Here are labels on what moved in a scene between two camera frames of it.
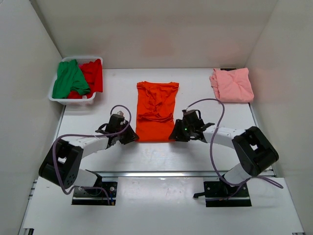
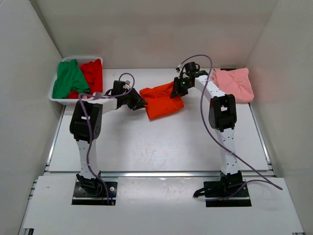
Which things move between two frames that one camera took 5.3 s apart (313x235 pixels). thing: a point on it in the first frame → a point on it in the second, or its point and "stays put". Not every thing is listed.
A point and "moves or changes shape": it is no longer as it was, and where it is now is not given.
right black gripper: (176, 135) → (176, 93)
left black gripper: (131, 136) → (137, 101)
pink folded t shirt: (233, 86) stays put
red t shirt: (93, 73) stays put
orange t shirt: (155, 110) moves or changes shape
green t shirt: (69, 78) stays put
